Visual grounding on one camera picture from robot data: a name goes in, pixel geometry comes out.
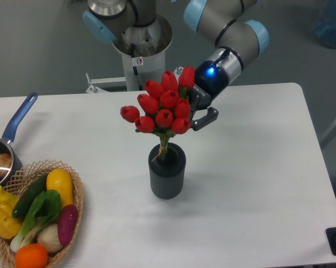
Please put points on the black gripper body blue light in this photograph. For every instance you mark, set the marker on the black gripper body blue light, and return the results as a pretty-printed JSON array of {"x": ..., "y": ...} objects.
[{"x": 210, "y": 81}]

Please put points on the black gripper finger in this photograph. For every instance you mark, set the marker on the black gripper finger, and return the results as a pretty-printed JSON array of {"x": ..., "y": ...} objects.
[{"x": 198, "y": 103}]

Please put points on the red tulip bouquet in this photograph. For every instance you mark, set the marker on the red tulip bouquet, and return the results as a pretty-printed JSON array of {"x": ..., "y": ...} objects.
[{"x": 166, "y": 107}]

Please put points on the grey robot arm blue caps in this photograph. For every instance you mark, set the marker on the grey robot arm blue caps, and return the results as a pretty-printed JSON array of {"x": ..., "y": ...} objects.
[{"x": 142, "y": 36}]

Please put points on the dark grey ribbed vase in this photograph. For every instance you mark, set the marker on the dark grey ribbed vase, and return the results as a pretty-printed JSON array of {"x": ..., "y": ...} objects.
[{"x": 167, "y": 176}]

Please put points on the blue translucent container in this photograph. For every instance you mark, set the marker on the blue translucent container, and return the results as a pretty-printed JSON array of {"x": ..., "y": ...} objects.
[{"x": 324, "y": 28}]

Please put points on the yellow squash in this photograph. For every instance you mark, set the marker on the yellow squash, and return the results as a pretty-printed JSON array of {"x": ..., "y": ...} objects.
[{"x": 60, "y": 180}]

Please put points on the purple sweet potato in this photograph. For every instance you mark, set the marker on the purple sweet potato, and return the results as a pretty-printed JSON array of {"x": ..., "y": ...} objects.
[{"x": 66, "y": 224}]

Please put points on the green bok choy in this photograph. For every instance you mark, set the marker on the green bok choy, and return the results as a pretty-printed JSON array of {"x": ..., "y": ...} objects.
[{"x": 44, "y": 210}]

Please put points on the beige onion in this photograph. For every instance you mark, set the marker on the beige onion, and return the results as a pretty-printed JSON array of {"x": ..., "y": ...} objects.
[{"x": 49, "y": 238}]

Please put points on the green cucumber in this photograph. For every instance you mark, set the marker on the green cucumber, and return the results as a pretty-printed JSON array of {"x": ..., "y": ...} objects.
[{"x": 23, "y": 205}]

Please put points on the brown bread roll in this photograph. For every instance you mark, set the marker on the brown bread roll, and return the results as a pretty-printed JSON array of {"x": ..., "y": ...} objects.
[{"x": 5, "y": 164}]

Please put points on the orange fruit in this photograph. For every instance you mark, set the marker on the orange fruit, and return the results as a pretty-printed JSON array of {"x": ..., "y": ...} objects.
[{"x": 32, "y": 255}]

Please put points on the yellow bell pepper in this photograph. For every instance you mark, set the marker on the yellow bell pepper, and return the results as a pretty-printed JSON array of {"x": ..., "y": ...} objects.
[{"x": 9, "y": 226}]

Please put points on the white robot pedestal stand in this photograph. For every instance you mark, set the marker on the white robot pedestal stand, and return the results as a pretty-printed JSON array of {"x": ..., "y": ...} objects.
[{"x": 137, "y": 70}]

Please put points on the blue handled saucepan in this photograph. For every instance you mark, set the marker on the blue handled saucepan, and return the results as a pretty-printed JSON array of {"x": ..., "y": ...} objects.
[{"x": 9, "y": 134}]

